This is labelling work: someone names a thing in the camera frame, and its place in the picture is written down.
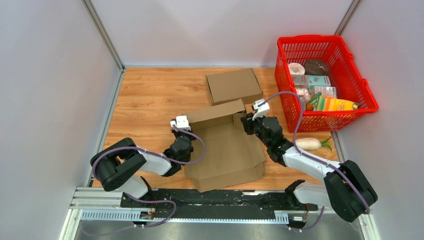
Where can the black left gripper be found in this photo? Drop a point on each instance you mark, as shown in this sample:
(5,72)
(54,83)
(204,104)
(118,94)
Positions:
(176,133)

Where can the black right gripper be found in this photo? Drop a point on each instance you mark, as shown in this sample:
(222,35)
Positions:
(248,123)

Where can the brown cardboard sheet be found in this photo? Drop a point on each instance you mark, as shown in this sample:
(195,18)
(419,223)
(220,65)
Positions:
(228,156)

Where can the brown cardboard box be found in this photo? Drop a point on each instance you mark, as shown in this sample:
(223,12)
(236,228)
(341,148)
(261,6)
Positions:
(234,85)

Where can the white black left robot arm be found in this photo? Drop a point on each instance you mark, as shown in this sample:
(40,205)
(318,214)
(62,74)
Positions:
(116,166)

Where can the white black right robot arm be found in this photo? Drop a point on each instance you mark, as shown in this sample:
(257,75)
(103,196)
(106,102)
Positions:
(344,187)

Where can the pink white product box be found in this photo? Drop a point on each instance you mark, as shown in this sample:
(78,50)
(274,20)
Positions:
(306,94)

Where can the green product box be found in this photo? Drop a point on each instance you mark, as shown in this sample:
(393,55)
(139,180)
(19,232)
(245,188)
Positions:
(313,103)

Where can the orange yellow product box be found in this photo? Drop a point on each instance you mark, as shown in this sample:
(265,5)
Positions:
(330,104)

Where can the teal product box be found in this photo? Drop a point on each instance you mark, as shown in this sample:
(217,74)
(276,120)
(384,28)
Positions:
(306,81)

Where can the white egg-shaped object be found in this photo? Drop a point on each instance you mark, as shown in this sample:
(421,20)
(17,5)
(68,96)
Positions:
(308,143)

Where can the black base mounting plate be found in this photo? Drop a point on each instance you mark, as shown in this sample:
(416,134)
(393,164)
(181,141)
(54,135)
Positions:
(218,204)

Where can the green leafy item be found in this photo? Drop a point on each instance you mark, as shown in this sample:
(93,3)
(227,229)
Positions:
(325,143)

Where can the white round container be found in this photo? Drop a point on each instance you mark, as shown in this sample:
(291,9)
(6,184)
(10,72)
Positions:
(296,68)

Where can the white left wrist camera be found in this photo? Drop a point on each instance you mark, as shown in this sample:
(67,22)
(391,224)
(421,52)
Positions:
(180,123)

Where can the aluminium rail frame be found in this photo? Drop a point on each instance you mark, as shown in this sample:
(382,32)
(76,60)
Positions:
(97,215)

